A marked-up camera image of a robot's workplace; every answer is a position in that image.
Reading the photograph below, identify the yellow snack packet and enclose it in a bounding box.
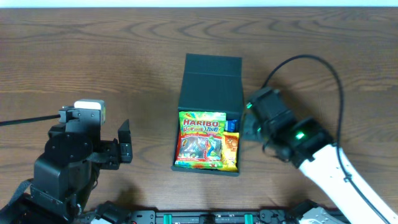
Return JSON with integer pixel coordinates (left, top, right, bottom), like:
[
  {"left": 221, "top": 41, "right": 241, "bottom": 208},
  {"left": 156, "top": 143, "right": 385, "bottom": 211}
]
[{"left": 221, "top": 132, "right": 239, "bottom": 172}]

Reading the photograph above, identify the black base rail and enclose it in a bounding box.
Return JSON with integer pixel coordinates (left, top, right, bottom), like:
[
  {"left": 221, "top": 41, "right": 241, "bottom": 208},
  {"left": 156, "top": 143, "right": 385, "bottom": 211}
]
[{"left": 90, "top": 208, "right": 365, "bottom": 224}]

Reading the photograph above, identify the Haribo gummy worms bag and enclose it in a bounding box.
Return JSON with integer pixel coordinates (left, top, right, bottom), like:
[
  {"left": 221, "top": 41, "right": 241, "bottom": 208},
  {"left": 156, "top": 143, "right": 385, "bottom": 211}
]
[{"left": 175, "top": 111, "right": 226, "bottom": 169}]

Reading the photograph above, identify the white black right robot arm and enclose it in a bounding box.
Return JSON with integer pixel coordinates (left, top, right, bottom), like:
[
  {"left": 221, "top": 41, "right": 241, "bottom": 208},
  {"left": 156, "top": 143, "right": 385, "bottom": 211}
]
[{"left": 242, "top": 114, "right": 397, "bottom": 223}]

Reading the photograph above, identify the black gift box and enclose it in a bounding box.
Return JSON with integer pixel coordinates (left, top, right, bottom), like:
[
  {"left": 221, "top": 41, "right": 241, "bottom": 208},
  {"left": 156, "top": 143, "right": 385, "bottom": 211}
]
[{"left": 170, "top": 53, "right": 244, "bottom": 177}]

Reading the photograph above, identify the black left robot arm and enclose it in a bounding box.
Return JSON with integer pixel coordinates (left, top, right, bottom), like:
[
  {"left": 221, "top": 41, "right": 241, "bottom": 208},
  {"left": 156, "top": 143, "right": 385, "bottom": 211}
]
[{"left": 1, "top": 120, "right": 132, "bottom": 223}]

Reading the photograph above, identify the blue cookie packet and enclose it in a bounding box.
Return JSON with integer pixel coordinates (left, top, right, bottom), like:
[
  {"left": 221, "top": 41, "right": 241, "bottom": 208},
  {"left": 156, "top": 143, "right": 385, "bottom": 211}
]
[{"left": 224, "top": 119, "right": 238, "bottom": 133}]

